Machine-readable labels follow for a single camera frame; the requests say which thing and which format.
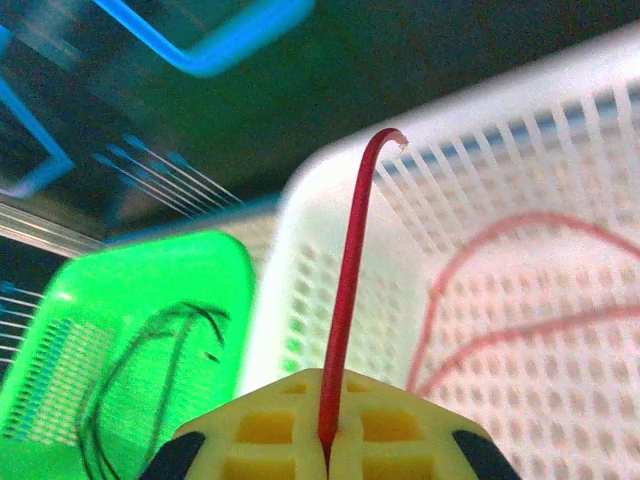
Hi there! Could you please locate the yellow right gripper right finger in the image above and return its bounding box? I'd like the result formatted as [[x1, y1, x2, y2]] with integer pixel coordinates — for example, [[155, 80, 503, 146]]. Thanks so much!
[[327, 369, 484, 480]]

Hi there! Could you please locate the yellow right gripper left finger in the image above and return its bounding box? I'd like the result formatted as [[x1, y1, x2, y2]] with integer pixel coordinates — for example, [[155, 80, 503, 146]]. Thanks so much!
[[172, 367, 330, 480]]

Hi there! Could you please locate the bundle of red black wires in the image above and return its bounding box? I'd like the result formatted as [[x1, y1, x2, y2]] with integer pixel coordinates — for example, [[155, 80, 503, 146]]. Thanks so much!
[[315, 127, 410, 464]]

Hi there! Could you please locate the thin red wire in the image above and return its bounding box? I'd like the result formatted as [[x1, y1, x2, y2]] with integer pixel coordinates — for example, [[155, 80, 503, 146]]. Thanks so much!
[[414, 304, 640, 396], [405, 209, 640, 396]]

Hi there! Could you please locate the green plastic basket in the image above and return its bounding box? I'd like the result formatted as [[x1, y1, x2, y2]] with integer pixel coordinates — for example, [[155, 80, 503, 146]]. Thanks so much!
[[0, 229, 256, 480]]

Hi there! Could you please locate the white plastic basket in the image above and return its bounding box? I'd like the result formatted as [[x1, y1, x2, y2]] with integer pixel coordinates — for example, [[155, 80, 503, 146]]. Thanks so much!
[[239, 19, 640, 480]]

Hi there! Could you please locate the aluminium frame post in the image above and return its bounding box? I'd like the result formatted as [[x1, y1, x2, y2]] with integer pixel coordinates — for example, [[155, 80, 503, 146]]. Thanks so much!
[[0, 199, 109, 259]]

